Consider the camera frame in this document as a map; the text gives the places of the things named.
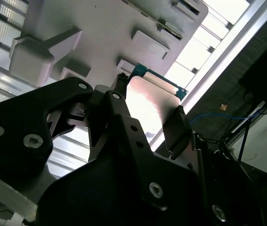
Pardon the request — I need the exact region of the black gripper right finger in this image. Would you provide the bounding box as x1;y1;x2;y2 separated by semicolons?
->
162;105;229;224

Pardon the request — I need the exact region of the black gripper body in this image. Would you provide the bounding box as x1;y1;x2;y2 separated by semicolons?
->
36;153;210;226

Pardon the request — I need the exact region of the silver CPU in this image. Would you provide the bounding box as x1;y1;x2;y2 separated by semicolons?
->
123;62;187;135

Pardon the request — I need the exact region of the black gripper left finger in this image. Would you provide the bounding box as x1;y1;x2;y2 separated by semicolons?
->
0;72;170;211

